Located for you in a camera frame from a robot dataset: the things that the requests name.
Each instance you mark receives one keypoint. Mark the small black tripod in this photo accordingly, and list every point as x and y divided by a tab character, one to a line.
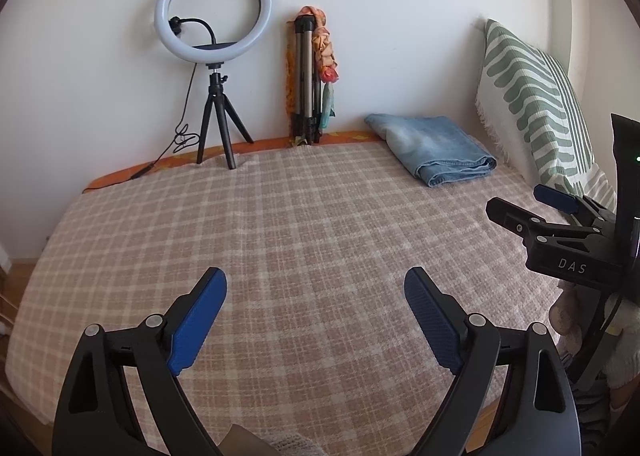
215	105

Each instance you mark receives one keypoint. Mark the beige checked blanket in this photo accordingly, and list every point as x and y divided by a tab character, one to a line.
310	236

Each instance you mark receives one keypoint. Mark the person's right forearm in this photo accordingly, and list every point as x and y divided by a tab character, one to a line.
625	346

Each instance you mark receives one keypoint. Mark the green patterned pillow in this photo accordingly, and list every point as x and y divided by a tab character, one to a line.
530	85

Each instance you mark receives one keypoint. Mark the orange mattress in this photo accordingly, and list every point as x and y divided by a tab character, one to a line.
120	175

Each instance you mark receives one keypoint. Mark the folded tripod with orange scarf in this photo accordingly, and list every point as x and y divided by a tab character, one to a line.
325	40

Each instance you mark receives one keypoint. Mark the person's right hand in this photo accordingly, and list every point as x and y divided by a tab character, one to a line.
565	316

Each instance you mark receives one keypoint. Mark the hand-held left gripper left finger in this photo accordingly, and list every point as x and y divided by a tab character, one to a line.
200	321

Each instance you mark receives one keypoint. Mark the blue denim pants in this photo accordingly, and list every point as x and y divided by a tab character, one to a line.
430	145

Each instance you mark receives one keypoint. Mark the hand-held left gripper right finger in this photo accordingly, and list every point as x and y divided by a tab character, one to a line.
432	321

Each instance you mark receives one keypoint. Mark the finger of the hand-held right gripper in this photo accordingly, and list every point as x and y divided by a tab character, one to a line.
552	197
515	221

